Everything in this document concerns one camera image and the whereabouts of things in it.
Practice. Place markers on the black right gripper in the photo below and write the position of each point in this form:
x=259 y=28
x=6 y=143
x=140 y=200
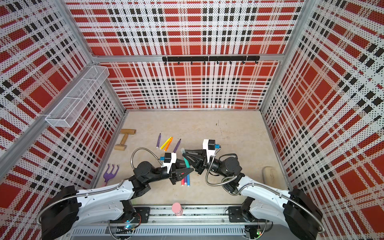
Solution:
x=199 y=164

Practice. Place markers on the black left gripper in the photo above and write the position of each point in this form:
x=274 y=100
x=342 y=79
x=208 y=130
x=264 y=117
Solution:
x=175 y=173

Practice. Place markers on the green marker pen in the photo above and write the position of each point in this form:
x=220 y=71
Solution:
x=186 y=161

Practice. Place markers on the blue marker pen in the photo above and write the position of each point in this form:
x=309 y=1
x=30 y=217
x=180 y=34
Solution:
x=188 y=181

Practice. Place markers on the violet marker pen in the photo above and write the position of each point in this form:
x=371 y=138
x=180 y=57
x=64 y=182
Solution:
x=177 y=146

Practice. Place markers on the orange marker pen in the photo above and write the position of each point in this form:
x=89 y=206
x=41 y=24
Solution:
x=168 y=144

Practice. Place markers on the yellow marker pen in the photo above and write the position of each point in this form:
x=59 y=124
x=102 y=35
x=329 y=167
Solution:
x=166 y=143

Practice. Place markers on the purple marker pen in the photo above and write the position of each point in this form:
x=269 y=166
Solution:
x=158 y=140

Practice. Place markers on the wooden roller tool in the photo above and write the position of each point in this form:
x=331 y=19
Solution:
x=122 y=145

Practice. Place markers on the beige oval object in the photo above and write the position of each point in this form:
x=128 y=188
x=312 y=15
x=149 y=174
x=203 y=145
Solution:
x=271 y=177

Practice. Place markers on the purple toy garden fork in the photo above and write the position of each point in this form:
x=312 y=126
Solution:
x=110 y=173

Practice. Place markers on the left base circuit board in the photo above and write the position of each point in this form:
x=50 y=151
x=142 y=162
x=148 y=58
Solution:
x=127 y=229

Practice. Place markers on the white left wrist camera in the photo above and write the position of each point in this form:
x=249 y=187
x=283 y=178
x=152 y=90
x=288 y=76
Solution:
x=168 y=160

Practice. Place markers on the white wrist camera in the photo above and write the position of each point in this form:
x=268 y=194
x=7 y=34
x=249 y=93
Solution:
x=168 y=160
x=211 y=148

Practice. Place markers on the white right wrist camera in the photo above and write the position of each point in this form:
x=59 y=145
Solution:
x=211 y=148

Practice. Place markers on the pink cylinder on rail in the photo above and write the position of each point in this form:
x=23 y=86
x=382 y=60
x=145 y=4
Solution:
x=177 y=209

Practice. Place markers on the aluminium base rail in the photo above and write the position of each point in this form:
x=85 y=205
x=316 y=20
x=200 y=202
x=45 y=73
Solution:
x=197 y=222

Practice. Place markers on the black hook rail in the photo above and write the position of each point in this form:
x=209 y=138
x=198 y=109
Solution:
x=211 y=59

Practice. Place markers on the white wire mesh basket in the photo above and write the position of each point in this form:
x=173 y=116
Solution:
x=68 y=110

